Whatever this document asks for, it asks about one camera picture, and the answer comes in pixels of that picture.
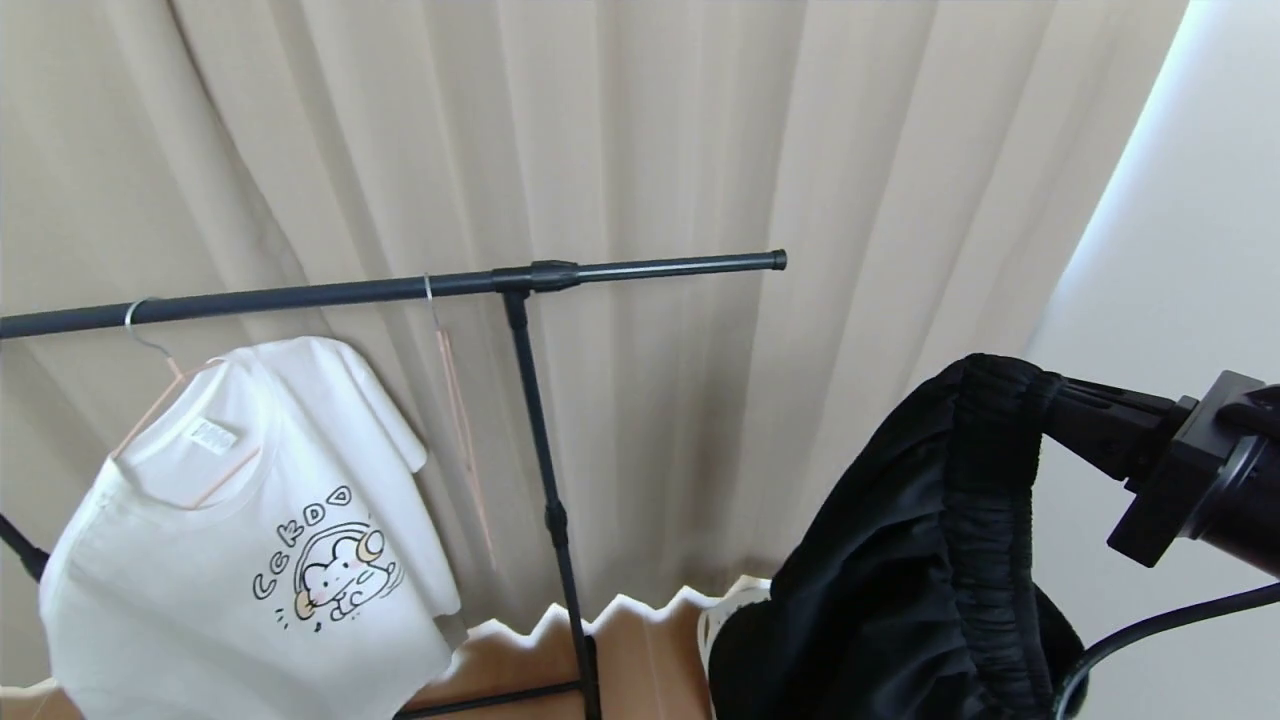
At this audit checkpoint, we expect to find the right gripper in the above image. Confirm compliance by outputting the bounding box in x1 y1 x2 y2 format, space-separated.
1106 370 1280 579

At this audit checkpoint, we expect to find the black garment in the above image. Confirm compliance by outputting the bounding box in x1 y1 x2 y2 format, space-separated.
706 353 1088 720

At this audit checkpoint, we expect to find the pink clothes hanger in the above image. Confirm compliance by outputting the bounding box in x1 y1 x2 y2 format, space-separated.
422 275 498 573
110 297 263 511

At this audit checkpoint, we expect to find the white printed t-shirt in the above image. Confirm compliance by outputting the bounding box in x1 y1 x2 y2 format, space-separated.
38 335 463 720

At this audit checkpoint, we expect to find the white laundry basket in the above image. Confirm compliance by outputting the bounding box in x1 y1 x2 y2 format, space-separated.
697 578 773 686

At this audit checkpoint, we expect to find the black clothes rack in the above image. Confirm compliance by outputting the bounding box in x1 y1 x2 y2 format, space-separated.
0 250 788 720

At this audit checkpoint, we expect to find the beige curtain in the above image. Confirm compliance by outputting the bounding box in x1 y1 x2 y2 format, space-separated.
0 0 1191 691

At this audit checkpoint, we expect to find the black cable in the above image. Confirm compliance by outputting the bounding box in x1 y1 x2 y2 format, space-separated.
1053 582 1280 720

